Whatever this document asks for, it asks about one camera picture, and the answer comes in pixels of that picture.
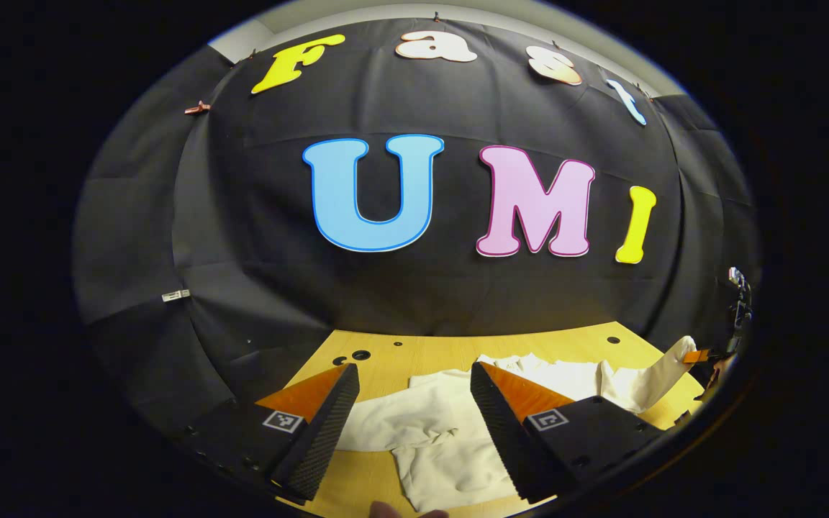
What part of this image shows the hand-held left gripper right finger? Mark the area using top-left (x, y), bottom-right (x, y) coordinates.
top-left (469, 361), bottom-right (669, 504)

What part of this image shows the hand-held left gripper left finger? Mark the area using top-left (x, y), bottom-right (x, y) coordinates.
top-left (183, 363), bottom-right (361, 504)

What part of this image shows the white sweatshirt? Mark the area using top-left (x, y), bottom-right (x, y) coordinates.
top-left (335, 336), bottom-right (697, 513)

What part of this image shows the black backdrop cloth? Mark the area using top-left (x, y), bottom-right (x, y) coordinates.
top-left (73, 18), bottom-right (761, 432)

